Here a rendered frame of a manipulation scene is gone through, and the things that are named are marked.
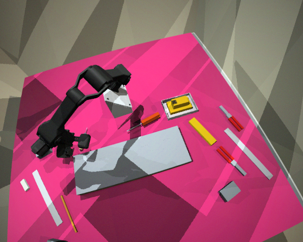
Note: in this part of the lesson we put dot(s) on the yellow rectangular bar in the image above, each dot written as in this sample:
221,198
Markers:
202,131

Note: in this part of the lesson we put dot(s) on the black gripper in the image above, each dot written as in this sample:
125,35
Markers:
83,140

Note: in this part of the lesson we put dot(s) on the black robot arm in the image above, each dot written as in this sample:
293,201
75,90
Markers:
53,131

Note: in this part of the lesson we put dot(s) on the orange-handled awl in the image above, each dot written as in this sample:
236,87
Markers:
148,120

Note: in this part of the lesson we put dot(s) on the white panel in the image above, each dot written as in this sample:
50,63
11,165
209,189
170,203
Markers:
129,160

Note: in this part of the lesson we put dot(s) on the long grey flat bar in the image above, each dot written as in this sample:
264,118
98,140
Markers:
47,199
251,156

